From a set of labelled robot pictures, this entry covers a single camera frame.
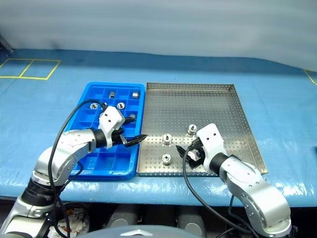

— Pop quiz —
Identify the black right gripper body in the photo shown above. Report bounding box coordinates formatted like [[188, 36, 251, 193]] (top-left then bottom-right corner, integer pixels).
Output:
[[190, 137, 208, 169]]

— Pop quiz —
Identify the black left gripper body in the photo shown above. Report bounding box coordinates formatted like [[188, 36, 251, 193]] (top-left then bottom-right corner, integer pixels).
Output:
[[110, 128, 125, 148]]

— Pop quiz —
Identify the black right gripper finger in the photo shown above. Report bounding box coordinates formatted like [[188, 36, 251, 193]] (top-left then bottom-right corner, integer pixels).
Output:
[[186, 158, 204, 172], [175, 145, 190, 160]]

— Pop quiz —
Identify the blue compartment tray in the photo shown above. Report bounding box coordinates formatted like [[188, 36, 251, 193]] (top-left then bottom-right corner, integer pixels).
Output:
[[66, 81, 146, 181]]

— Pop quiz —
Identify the perforated metal tray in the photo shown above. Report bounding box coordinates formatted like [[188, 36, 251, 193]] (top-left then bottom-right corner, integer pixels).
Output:
[[136, 82, 269, 177]]

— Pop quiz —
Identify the grey rounded cylinder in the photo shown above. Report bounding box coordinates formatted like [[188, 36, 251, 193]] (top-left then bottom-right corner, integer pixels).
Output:
[[106, 204, 139, 228], [177, 205, 208, 236]]

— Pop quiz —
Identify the grey rounded dome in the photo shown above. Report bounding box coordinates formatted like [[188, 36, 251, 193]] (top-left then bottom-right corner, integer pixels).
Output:
[[86, 224, 196, 238]]

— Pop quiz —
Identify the bin with crumpled paper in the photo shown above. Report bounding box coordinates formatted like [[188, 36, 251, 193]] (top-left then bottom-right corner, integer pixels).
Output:
[[55, 203, 90, 236]]

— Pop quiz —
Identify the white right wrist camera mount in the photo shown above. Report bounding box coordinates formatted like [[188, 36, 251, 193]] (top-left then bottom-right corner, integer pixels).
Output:
[[196, 123, 225, 172]]

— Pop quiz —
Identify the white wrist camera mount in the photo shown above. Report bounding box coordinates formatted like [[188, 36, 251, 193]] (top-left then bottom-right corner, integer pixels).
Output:
[[98, 106, 126, 150], [196, 123, 225, 172]]

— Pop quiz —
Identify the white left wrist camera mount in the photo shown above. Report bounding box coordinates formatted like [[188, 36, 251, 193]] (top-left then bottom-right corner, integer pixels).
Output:
[[98, 106, 126, 150]]

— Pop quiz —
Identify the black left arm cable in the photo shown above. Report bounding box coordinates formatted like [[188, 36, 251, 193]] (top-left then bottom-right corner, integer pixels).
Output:
[[48, 100, 108, 238]]

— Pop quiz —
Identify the dark metal bracket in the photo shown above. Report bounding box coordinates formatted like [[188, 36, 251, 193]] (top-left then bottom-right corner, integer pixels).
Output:
[[0, 34, 14, 54]]

